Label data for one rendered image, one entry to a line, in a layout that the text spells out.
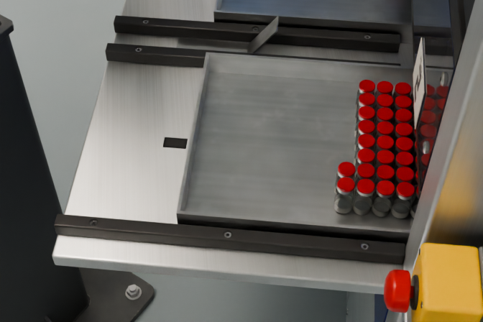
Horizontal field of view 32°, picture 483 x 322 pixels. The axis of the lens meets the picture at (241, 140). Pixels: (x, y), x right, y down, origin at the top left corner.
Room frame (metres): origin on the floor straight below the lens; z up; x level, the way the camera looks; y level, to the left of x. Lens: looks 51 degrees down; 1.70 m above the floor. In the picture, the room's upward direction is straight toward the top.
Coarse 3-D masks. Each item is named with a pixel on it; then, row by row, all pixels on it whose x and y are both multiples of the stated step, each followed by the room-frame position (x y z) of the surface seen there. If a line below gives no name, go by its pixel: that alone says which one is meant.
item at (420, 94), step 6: (420, 42) 0.67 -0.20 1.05; (420, 48) 0.66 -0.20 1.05; (420, 54) 0.66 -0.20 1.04; (420, 60) 0.65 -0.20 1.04; (420, 66) 0.64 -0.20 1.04; (414, 72) 0.67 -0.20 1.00; (420, 72) 0.63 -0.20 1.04; (414, 78) 0.66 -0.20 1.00; (414, 84) 0.65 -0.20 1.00; (420, 84) 0.62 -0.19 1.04; (414, 90) 0.65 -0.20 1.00; (420, 90) 0.61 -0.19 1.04; (414, 96) 0.64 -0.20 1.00; (420, 96) 0.60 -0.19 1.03; (414, 102) 0.63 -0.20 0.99; (420, 102) 0.60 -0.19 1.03; (414, 108) 0.62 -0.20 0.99; (420, 108) 0.59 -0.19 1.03; (414, 114) 0.61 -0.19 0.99
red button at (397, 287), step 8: (392, 272) 0.40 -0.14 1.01; (400, 272) 0.40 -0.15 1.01; (408, 272) 0.40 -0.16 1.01; (392, 280) 0.39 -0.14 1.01; (400, 280) 0.39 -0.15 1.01; (408, 280) 0.39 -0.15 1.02; (384, 288) 0.40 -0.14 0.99; (392, 288) 0.38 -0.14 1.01; (400, 288) 0.38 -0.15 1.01; (408, 288) 0.38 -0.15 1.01; (384, 296) 0.39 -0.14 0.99; (392, 296) 0.38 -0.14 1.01; (400, 296) 0.38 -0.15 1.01; (408, 296) 0.38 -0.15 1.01; (392, 304) 0.37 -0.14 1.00; (400, 304) 0.37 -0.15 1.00; (408, 304) 0.37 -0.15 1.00; (400, 312) 0.37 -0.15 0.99
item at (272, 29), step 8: (272, 24) 0.83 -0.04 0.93; (264, 32) 0.83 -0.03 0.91; (272, 32) 0.81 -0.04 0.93; (184, 40) 0.85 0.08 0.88; (192, 40) 0.85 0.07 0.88; (200, 40) 0.85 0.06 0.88; (208, 40) 0.85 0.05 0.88; (256, 40) 0.83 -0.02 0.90; (264, 40) 0.81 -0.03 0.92; (192, 48) 0.83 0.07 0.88; (200, 48) 0.83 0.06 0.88; (208, 48) 0.83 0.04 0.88; (216, 48) 0.83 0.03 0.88; (224, 48) 0.83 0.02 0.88; (232, 48) 0.83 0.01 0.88; (240, 48) 0.83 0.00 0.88; (248, 48) 0.83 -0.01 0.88; (256, 48) 0.81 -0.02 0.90
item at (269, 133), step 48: (240, 96) 0.74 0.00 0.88; (288, 96) 0.74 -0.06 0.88; (336, 96) 0.74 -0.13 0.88; (192, 144) 0.63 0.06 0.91; (240, 144) 0.66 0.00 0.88; (288, 144) 0.66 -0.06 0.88; (336, 144) 0.66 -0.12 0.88; (192, 192) 0.59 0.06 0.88; (240, 192) 0.59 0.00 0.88; (288, 192) 0.59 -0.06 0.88; (384, 240) 0.51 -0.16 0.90
